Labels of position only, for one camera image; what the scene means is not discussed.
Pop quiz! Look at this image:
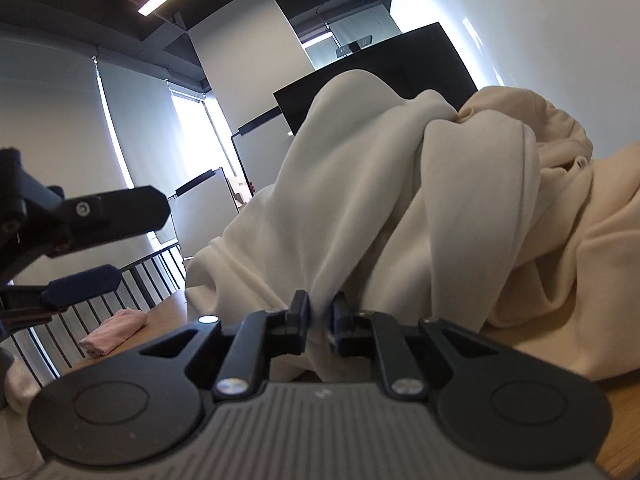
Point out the pink folded garment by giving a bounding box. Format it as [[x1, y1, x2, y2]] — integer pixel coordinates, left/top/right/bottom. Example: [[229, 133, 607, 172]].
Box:
[[78, 309, 148, 358]]

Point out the whiteboard near monitor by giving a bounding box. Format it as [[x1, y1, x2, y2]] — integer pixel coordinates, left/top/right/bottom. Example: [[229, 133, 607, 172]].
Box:
[[231, 107, 294, 194]]

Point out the large black monitor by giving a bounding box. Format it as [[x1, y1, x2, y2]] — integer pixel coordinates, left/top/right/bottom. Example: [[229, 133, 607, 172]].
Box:
[[274, 23, 477, 132]]

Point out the whiteboard near railing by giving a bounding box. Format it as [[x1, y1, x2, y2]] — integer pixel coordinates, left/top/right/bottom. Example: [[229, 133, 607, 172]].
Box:
[[169, 168, 239, 259]]

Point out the beige hoodie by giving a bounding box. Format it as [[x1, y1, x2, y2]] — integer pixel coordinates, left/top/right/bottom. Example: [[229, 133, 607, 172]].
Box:
[[458, 87, 639, 380]]

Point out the white sweatshirt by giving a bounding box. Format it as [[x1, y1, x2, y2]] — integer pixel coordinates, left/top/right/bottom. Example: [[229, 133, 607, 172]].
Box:
[[183, 69, 542, 384]]

